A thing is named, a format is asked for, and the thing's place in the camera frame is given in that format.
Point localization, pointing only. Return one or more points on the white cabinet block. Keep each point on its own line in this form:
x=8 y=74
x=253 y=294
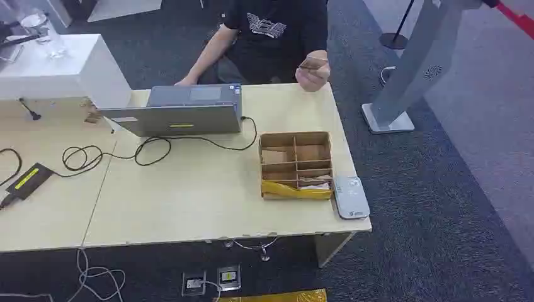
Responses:
x=62 y=68

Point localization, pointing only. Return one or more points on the wooden card box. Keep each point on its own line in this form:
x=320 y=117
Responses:
x=296 y=160

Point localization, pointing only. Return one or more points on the red barrier belt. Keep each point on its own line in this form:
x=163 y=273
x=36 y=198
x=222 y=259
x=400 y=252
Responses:
x=515 y=14

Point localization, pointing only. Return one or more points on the yellow plastic sheet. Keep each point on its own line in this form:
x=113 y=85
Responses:
x=275 y=296

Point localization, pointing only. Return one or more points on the black stanchion post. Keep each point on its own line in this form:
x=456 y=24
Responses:
x=396 y=35

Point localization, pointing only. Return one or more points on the person's left hand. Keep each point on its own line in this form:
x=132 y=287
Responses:
x=313 y=77

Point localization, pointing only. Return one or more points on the black plug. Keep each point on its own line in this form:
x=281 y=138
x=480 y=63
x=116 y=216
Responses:
x=30 y=110

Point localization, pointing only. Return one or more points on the floor socket box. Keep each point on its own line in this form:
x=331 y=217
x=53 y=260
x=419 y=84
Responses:
x=229 y=277
x=193 y=284

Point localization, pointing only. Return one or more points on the clear glass vessel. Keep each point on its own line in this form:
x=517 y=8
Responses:
x=44 y=33

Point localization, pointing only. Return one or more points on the yellow tape strip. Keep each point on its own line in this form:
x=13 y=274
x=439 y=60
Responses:
x=292 y=191

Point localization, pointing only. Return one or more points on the grey laptop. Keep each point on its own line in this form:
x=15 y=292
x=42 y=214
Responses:
x=183 y=110

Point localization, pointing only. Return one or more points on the person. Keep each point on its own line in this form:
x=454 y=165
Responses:
x=267 y=41

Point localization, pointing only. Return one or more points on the grey card reader device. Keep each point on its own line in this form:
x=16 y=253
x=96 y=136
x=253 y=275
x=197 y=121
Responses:
x=351 y=196

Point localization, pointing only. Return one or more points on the person's right hand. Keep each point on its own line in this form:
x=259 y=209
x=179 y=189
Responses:
x=186 y=82

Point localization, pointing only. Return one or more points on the pale wooden desk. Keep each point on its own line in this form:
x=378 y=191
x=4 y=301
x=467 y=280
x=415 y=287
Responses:
x=46 y=175
x=200 y=187

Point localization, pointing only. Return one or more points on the grey metal stand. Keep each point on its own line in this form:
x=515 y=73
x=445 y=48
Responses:
x=417 y=62

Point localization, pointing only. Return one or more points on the brown card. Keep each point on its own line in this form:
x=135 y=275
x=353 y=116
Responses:
x=313 y=63

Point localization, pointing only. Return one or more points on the black power adapter brick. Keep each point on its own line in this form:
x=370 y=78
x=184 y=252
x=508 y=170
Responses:
x=27 y=181

